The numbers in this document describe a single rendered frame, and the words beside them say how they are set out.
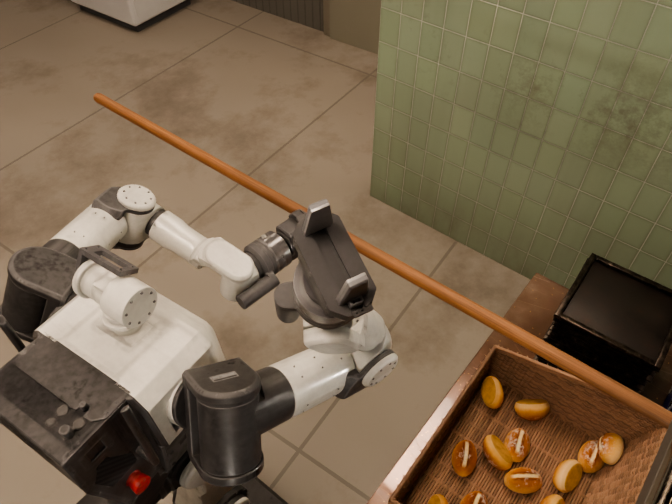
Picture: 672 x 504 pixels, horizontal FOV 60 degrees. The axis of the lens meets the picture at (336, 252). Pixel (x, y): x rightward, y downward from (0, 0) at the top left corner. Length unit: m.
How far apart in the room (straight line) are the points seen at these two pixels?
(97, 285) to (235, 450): 0.31
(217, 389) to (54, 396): 0.24
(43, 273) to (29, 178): 2.64
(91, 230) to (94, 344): 0.30
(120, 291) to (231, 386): 0.21
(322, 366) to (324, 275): 0.37
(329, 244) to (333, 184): 2.63
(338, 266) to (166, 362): 0.39
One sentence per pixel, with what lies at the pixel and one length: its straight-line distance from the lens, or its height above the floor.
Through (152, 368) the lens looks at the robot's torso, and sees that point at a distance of 0.92.
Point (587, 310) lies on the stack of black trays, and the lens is 1.75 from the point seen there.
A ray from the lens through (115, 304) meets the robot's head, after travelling 0.87.
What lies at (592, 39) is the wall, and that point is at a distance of 2.22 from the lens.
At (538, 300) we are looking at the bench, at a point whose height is 0.58.
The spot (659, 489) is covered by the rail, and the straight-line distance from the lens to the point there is 0.85.
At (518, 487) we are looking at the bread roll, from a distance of 1.69.
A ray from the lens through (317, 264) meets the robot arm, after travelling 0.61.
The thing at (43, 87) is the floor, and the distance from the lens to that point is 4.48.
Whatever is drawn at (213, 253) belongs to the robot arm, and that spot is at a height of 1.26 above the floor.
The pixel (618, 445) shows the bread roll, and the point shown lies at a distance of 1.75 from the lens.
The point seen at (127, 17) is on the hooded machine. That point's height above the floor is 0.13.
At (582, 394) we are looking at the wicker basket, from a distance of 1.72.
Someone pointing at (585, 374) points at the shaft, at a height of 1.21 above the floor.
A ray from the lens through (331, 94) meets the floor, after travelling 3.96.
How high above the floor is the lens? 2.15
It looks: 48 degrees down
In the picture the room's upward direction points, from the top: straight up
